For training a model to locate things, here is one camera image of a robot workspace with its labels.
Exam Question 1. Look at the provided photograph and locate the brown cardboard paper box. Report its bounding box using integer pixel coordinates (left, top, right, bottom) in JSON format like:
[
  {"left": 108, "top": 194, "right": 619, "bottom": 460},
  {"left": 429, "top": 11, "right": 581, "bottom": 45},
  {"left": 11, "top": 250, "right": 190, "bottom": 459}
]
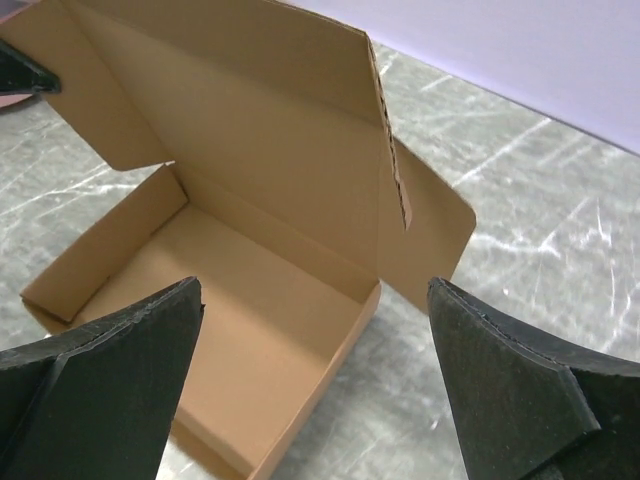
[{"left": 1, "top": 1, "right": 476, "bottom": 479}]

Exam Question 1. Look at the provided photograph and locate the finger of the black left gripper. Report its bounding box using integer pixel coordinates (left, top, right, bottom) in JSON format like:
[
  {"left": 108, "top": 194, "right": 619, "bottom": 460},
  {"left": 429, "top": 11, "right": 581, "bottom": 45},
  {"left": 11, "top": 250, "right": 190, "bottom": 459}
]
[{"left": 0, "top": 40, "right": 62, "bottom": 96}]

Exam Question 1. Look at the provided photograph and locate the pink tiered wooden shelf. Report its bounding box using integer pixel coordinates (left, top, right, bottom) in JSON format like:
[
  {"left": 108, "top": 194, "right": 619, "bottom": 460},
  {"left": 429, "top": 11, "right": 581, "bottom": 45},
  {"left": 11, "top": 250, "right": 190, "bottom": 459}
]
[{"left": 0, "top": 0, "right": 37, "bottom": 110}]

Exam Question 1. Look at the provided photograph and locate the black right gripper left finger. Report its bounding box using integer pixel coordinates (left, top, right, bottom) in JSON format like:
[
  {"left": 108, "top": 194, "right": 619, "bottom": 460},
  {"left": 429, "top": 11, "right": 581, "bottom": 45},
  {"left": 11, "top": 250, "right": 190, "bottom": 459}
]
[{"left": 1, "top": 277, "right": 204, "bottom": 479}]

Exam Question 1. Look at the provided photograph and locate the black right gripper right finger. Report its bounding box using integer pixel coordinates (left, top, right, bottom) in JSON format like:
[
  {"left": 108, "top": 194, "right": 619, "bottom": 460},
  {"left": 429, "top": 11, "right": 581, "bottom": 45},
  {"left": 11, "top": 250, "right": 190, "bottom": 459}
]
[{"left": 427, "top": 278, "right": 639, "bottom": 479}]

